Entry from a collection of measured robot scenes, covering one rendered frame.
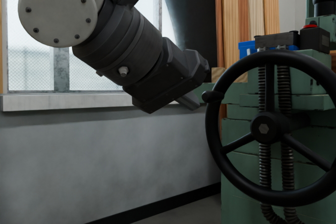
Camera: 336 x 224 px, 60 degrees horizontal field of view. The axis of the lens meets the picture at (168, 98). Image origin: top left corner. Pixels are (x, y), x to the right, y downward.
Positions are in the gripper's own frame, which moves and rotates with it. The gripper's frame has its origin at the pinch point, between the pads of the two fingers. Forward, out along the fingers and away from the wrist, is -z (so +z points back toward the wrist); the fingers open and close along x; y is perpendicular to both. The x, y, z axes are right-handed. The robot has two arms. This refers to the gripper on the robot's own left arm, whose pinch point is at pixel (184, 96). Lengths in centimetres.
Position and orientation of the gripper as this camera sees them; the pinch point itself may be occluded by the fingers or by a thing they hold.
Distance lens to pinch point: 44.7
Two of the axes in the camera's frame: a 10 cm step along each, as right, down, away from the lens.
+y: -1.1, -7.6, 6.4
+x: 7.9, -4.6, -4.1
